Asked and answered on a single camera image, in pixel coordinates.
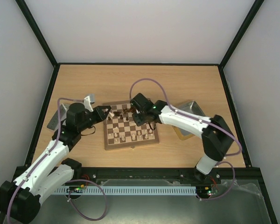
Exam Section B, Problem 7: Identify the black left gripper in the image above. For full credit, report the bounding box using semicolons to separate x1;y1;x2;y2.
78;105;112;132

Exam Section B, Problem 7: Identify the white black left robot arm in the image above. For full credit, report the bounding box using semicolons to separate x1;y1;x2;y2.
0;100;111;224

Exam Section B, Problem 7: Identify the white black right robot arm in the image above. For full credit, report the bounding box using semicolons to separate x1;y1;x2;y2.
130;93;234;183

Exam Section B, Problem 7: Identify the pile of dark chess pieces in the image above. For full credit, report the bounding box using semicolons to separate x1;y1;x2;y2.
112;106;136;117

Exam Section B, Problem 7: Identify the wooden folding chess board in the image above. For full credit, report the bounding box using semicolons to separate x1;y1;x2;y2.
103;100;160;150

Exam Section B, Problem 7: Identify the left metal tray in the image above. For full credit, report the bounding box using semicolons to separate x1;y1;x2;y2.
47;103;69;131

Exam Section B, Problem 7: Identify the metal tray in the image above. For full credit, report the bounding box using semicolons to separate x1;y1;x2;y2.
47;103;69;131
172;100;205;140

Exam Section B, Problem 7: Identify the right metal tray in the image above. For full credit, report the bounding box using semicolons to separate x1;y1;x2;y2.
172;100;205;140

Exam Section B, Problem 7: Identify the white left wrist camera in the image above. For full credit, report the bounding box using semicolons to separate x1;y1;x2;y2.
84;93;95;112

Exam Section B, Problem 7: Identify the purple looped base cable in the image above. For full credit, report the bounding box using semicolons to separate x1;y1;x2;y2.
66;180;107;221

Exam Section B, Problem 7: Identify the black cage frame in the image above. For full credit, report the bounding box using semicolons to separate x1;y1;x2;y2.
13;0;278;224

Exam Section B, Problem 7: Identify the light blue slotted cable duct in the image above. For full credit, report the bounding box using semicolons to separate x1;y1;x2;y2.
53;186;196;196

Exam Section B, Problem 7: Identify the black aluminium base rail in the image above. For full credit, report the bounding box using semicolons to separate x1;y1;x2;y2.
15;166;262;185

